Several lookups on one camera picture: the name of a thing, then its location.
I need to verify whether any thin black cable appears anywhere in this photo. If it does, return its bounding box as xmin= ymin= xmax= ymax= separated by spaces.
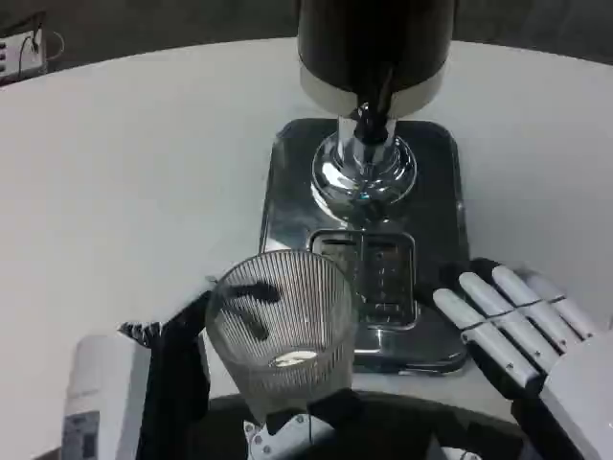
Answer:
xmin=16 ymin=12 xmax=45 ymax=81

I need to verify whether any steel drip tray base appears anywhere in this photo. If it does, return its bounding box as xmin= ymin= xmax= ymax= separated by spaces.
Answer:
xmin=258 ymin=117 xmax=474 ymax=376

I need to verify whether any thin white cable loop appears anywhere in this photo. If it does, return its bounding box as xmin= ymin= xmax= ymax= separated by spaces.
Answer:
xmin=43 ymin=30 xmax=66 ymax=62

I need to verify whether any steel drip grid insert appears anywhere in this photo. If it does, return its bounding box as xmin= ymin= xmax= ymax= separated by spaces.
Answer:
xmin=307 ymin=228 xmax=419 ymax=331

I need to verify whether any black dispenser tap lever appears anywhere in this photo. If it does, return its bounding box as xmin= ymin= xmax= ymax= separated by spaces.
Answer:
xmin=348 ymin=60 xmax=399 ymax=147

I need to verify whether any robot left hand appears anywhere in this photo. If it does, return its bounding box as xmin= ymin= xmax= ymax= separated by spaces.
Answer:
xmin=61 ymin=275 xmax=369 ymax=460

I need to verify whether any clear ribbed glass cup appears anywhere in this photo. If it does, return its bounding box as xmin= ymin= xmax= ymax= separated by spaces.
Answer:
xmin=204 ymin=248 xmax=359 ymax=419

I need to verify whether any white electronic device box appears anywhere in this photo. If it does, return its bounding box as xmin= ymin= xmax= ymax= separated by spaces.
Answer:
xmin=0 ymin=28 xmax=49 ymax=87

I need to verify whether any black drink dispenser chrome stand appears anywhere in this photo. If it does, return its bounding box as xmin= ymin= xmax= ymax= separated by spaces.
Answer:
xmin=294 ymin=0 xmax=454 ymax=222

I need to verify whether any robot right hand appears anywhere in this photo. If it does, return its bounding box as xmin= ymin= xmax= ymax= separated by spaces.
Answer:
xmin=414 ymin=257 xmax=613 ymax=460

